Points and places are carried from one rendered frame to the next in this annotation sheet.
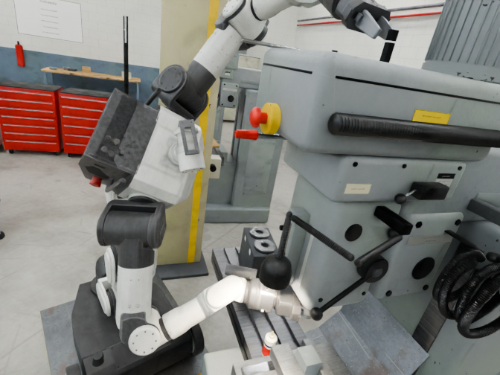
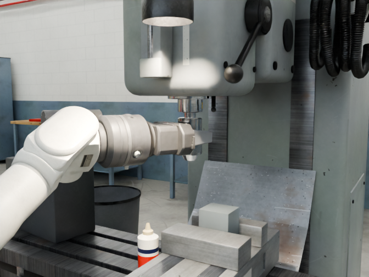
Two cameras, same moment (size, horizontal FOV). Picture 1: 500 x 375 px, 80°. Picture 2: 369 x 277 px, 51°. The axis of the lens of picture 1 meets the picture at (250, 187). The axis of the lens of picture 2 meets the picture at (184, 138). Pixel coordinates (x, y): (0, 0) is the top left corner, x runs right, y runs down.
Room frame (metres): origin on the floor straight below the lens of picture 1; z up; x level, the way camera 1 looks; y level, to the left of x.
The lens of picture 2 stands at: (0.09, 0.22, 1.31)
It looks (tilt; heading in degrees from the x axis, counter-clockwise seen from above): 6 degrees down; 324
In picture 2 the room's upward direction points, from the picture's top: straight up
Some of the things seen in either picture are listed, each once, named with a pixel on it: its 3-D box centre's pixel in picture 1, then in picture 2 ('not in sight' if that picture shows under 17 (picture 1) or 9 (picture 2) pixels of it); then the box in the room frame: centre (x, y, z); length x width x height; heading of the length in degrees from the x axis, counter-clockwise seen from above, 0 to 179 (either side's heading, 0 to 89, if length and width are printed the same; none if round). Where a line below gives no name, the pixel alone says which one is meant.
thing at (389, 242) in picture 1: (380, 248); not in sight; (0.48, -0.26, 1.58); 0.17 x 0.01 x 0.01; 135
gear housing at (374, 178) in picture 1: (367, 161); not in sight; (0.70, -0.27, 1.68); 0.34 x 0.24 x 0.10; 113
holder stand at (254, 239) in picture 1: (258, 257); (49, 190); (1.11, -0.09, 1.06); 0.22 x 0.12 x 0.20; 16
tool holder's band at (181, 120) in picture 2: not in sight; (189, 120); (0.68, -0.23, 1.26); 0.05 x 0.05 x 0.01
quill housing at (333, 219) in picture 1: (331, 236); (191, 9); (0.68, -0.23, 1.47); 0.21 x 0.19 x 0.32; 23
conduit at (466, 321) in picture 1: (466, 283); (329, 31); (0.60, -0.55, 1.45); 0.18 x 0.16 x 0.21; 113
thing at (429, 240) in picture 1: (388, 233); (233, 25); (0.75, -0.41, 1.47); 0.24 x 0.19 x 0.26; 23
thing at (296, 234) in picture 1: (291, 247); (156, 11); (0.64, -0.13, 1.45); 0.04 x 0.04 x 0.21; 23
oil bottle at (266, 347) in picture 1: (269, 343); (147, 250); (0.71, -0.15, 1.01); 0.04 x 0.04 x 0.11
